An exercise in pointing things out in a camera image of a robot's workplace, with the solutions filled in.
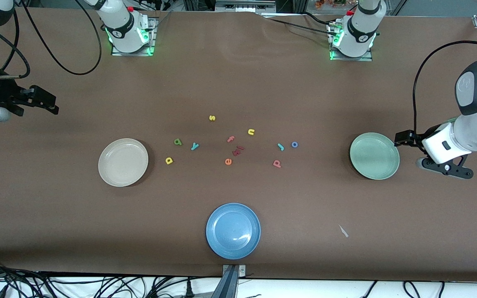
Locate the green round plate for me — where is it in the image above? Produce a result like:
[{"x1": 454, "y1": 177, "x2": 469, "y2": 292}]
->
[{"x1": 349, "y1": 132, "x2": 400, "y2": 180}]

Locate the beige round plate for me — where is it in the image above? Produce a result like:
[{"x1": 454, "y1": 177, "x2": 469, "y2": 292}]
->
[{"x1": 98, "y1": 138, "x2": 149, "y2": 187}]

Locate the orange flower decoration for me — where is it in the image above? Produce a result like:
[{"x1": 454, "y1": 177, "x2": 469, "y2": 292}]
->
[{"x1": 315, "y1": 0, "x2": 347, "y2": 9}]

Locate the brown table cover sheet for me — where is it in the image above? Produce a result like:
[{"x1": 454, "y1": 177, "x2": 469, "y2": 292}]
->
[{"x1": 0, "y1": 7, "x2": 477, "y2": 282}]

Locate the blue round plate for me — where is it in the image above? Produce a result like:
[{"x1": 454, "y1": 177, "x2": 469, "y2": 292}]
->
[{"x1": 206, "y1": 203, "x2": 261, "y2": 260}]

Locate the grey power strip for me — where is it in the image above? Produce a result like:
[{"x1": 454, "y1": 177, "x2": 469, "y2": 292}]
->
[{"x1": 215, "y1": 0, "x2": 276, "y2": 13}]

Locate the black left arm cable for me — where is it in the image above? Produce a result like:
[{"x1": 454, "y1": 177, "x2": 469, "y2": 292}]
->
[{"x1": 412, "y1": 40, "x2": 477, "y2": 139}]

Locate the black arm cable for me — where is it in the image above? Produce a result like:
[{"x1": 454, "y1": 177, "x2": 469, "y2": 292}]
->
[
  {"x1": 412, "y1": 40, "x2": 477, "y2": 139},
  {"x1": 0, "y1": 0, "x2": 103, "y2": 79}
]

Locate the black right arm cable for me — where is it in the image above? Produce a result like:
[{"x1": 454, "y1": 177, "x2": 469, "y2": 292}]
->
[{"x1": 0, "y1": 0, "x2": 103, "y2": 79}]

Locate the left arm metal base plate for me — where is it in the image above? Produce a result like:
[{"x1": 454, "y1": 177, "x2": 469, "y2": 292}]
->
[{"x1": 330, "y1": 21, "x2": 373, "y2": 62}]

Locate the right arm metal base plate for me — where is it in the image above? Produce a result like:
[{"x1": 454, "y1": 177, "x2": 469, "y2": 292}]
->
[{"x1": 111, "y1": 17, "x2": 157, "y2": 56}]

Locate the looped black floor cable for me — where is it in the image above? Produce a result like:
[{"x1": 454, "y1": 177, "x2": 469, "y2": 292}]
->
[{"x1": 402, "y1": 281, "x2": 422, "y2": 298}]

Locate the black base power cable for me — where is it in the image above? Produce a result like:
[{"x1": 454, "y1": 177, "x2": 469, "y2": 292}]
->
[
  {"x1": 303, "y1": 12, "x2": 334, "y2": 26},
  {"x1": 268, "y1": 17, "x2": 340, "y2": 38}
]

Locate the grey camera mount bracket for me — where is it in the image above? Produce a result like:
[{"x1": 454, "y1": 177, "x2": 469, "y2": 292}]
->
[{"x1": 221, "y1": 264, "x2": 247, "y2": 298}]

